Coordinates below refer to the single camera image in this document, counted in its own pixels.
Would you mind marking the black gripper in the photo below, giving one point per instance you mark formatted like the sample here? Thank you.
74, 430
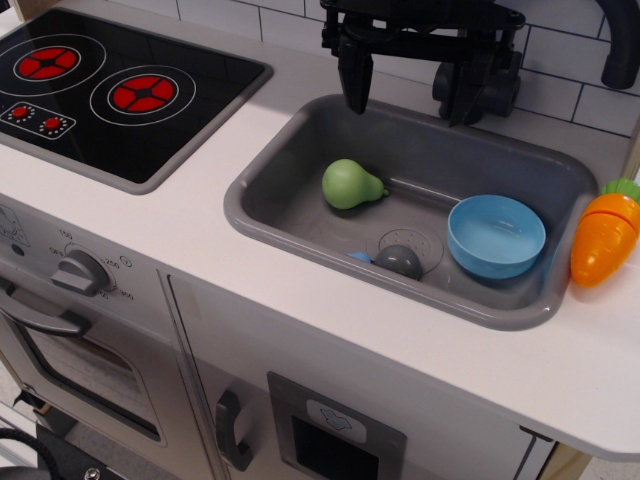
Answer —
356, 30

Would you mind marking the blue and grey toy spoon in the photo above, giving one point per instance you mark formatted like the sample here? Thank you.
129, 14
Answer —
396, 258

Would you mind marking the grey plastic sink basin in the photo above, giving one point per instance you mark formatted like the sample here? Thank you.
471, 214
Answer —
427, 167

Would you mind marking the blue plastic bowl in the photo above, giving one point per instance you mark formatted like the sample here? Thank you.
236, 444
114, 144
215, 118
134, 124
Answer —
494, 237

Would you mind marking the dark grey toy faucet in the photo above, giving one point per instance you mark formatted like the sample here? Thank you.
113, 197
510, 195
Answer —
622, 63

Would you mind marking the green toy pear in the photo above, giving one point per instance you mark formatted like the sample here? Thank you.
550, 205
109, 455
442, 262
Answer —
346, 184

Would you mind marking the orange toy carrot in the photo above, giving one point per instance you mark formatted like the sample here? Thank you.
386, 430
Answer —
607, 233

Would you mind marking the black toy stovetop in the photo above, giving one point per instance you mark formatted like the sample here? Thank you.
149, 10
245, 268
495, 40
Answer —
120, 105

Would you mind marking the grey dispenser panel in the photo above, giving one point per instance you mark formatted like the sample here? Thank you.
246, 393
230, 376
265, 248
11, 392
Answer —
325, 439

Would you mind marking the grey oven knob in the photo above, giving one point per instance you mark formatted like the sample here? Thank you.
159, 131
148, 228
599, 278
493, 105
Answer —
80, 273

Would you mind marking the oven door with window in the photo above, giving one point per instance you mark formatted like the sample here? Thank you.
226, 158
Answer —
118, 379

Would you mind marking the grey cabinet door handle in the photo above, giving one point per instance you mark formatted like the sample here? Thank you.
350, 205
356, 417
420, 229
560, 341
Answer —
236, 453

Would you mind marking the grey oven door handle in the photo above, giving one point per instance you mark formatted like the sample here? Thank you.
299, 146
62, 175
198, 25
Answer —
65, 324

